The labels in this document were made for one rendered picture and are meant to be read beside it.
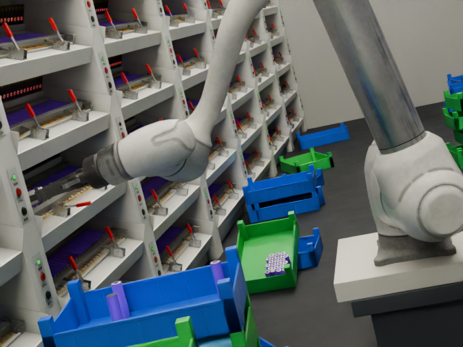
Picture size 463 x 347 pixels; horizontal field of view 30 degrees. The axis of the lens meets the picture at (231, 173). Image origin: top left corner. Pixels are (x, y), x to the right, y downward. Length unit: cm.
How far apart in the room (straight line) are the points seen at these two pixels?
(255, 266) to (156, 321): 157
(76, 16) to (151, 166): 76
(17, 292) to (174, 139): 47
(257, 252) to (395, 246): 102
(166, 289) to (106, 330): 21
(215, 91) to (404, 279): 59
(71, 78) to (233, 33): 77
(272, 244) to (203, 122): 103
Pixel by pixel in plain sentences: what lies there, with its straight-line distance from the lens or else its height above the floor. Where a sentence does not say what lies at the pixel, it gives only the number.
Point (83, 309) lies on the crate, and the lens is 153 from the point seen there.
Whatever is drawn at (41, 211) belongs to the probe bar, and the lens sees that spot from 210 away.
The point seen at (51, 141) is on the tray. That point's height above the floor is 67.
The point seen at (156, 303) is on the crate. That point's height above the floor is 41.
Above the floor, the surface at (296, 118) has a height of 13.
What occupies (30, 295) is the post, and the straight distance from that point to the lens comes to 192.
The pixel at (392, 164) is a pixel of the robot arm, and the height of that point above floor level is 50.
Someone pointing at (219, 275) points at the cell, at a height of 45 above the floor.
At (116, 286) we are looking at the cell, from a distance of 148.
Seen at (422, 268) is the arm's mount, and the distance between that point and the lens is 191.
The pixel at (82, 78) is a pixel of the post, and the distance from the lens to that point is 251.
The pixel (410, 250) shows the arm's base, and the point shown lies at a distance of 197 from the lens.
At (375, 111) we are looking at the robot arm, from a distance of 173.
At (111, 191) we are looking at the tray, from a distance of 240.
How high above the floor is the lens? 85
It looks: 10 degrees down
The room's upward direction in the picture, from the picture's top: 14 degrees counter-clockwise
